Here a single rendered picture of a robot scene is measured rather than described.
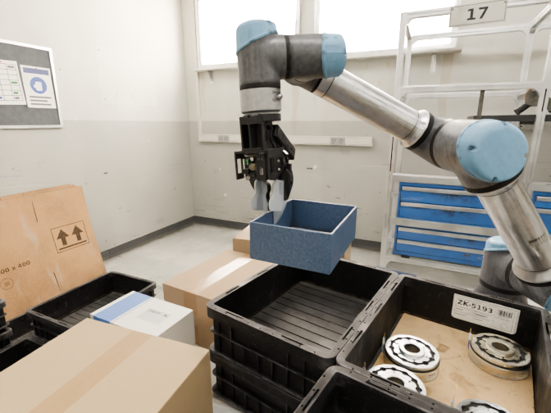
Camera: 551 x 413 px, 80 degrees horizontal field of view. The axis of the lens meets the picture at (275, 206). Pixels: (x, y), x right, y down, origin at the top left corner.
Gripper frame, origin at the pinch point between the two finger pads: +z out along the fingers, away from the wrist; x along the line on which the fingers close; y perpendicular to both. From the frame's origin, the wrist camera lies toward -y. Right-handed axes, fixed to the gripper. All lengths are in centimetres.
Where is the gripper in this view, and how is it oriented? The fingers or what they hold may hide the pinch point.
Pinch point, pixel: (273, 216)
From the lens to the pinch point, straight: 67.3
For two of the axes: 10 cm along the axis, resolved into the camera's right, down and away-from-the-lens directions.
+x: 8.9, 0.4, -4.4
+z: 0.6, 9.7, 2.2
